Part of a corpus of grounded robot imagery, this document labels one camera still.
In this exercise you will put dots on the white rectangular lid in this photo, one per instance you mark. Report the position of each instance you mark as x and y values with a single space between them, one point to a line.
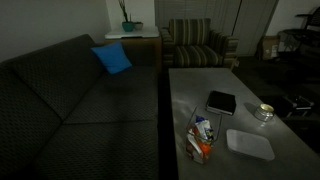
249 144

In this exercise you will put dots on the clear plastic container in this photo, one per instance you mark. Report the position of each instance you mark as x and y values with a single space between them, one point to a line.
214 118

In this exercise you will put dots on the wooden side table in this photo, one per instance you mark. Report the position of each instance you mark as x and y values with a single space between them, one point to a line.
148 36

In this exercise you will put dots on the striped armchair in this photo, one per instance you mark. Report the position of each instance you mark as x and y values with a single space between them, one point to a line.
192 43

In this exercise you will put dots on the blue cushion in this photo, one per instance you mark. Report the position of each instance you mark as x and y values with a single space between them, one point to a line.
112 57

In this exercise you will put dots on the black notebook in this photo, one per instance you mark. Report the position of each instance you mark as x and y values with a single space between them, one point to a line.
221 102

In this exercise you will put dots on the small white bowl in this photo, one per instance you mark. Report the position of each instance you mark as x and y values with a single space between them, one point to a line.
138 25

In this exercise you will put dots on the teal plant pot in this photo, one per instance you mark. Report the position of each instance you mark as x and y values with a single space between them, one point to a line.
128 26

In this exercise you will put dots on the dark grey sofa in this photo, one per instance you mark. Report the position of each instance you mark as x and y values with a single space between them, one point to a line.
63 116

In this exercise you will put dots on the cardboard box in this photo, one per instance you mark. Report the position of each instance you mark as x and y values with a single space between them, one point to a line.
268 47

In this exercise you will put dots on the black device on floor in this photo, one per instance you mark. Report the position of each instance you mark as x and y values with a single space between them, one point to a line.
290 105

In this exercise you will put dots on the black office chair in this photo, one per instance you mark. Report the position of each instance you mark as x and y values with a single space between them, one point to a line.
296 40

